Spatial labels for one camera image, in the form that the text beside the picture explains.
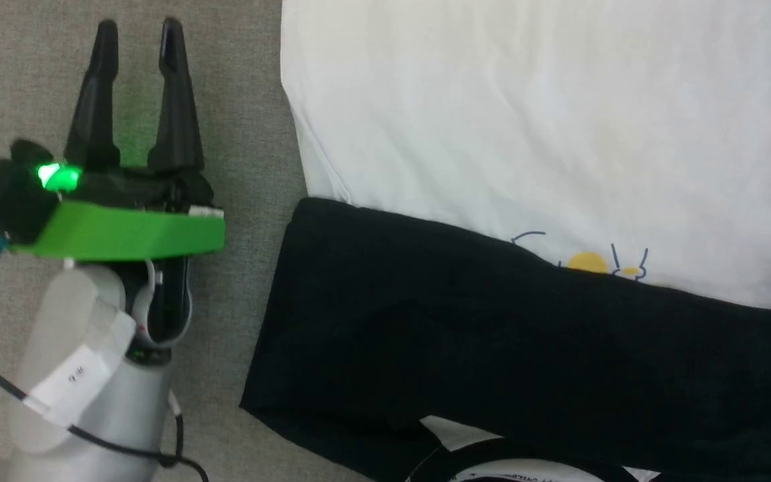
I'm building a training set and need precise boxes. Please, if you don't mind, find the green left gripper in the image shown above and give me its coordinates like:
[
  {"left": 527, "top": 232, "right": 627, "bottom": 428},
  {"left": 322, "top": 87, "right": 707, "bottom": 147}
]
[{"left": 9, "top": 16, "right": 227, "bottom": 263}]

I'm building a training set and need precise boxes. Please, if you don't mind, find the black and white t-shirt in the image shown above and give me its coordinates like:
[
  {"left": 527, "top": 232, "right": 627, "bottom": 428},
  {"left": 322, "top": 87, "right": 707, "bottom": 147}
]
[{"left": 239, "top": 0, "right": 771, "bottom": 482}]

